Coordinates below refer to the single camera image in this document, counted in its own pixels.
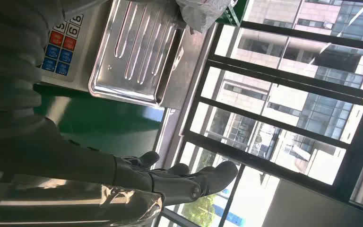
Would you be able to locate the aluminium conveyor frame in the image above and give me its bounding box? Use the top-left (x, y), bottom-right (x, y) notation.
top-left (151, 106), bottom-right (185, 171)

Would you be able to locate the green conveyor belt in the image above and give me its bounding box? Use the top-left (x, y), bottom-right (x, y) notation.
top-left (34, 83), bottom-right (166, 159)

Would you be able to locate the green plastic bin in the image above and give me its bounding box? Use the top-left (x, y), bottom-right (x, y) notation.
top-left (216, 0), bottom-right (250, 27)

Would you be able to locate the black window frame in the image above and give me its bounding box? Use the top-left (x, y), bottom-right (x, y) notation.
top-left (161, 0), bottom-right (363, 227)

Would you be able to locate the white electronic scale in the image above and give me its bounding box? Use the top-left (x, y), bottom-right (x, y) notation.
top-left (39, 0), bottom-right (187, 111)

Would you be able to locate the steel scale tray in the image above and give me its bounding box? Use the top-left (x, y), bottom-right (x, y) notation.
top-left (88, 0), bottom-right (187, 107)

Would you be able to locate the large grey courier package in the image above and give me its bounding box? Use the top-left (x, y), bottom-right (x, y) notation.
top-left (175, 0), bottom-right (233, 34)

